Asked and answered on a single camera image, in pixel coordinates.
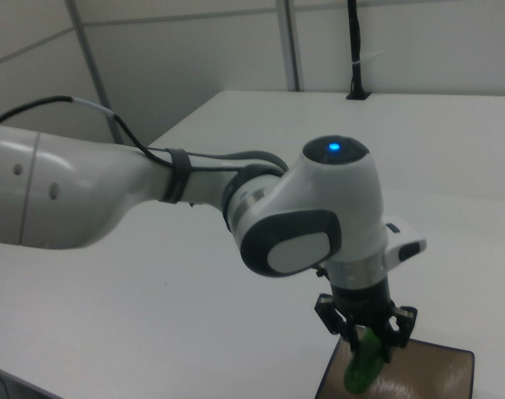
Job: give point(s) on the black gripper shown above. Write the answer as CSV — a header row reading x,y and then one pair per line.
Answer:
x,y
360,301

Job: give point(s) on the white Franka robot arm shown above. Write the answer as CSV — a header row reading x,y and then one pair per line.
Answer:
x,y
310,208

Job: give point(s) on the green cucumber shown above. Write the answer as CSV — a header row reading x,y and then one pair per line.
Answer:
x,y
364,365

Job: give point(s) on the brown square ceramic plate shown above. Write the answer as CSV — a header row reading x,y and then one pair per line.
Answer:
x,y
435,374

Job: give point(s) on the grey metal partition post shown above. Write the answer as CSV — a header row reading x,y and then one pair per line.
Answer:
x,y
92,70
289,45

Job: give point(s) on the black pole with base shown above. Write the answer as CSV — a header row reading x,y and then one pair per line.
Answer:
x,y
355,50

